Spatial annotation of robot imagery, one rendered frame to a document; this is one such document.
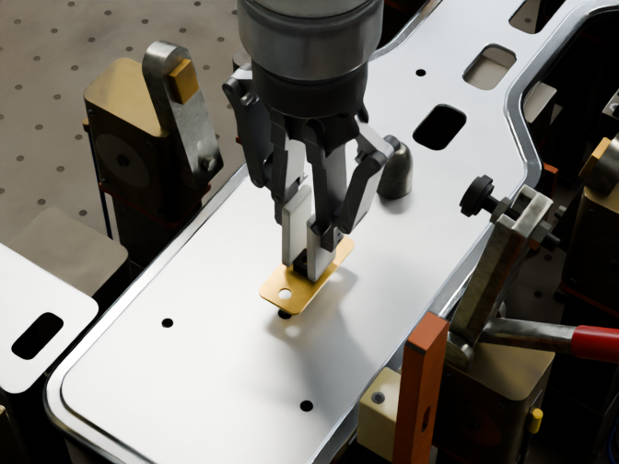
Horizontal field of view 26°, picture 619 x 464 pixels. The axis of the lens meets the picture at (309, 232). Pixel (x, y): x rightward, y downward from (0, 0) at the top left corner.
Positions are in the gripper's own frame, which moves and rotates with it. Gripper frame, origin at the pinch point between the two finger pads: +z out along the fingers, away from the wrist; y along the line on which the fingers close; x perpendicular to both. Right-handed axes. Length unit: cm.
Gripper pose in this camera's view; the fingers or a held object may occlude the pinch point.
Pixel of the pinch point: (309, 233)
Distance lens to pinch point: 100.1
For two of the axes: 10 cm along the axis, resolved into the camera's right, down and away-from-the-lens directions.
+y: -8.3, -4.5, 3.4
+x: -5.6, 6.6, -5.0
